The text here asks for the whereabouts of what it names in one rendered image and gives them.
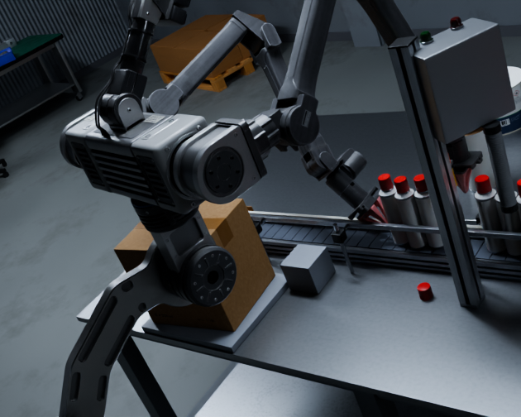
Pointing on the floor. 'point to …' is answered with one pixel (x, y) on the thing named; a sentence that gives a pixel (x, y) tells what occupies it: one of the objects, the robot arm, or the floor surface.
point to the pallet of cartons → (193, 45)
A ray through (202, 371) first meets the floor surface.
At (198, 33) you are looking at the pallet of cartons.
